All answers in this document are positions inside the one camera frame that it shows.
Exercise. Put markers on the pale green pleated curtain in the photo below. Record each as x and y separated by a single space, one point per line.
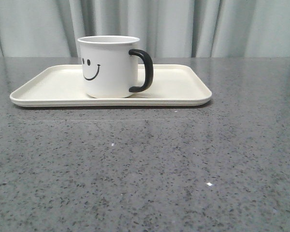
166 28

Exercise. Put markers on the white smiley face mug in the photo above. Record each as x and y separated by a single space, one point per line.
114 67

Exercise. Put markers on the cream rectangular plastic tray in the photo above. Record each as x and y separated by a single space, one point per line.
62 86

